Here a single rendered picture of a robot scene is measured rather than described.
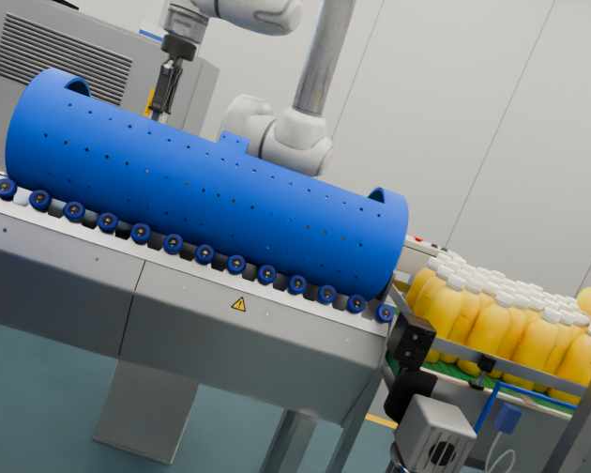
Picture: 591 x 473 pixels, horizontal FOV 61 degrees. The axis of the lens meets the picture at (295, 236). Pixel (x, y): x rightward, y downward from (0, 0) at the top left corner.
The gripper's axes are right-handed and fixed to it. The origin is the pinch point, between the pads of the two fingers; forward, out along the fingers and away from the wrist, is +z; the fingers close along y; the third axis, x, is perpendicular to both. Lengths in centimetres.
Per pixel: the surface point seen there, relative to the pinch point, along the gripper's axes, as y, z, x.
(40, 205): 10.7, 23.3, -16.2
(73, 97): 8.5, -0.8, -16.0
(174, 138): 9.4, 0.1, 6.2
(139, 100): -149, 5, -40
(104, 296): 11.9, 38.5, 2.3
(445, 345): 20, 22, 77
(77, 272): 12.9, 34.7, -4.5
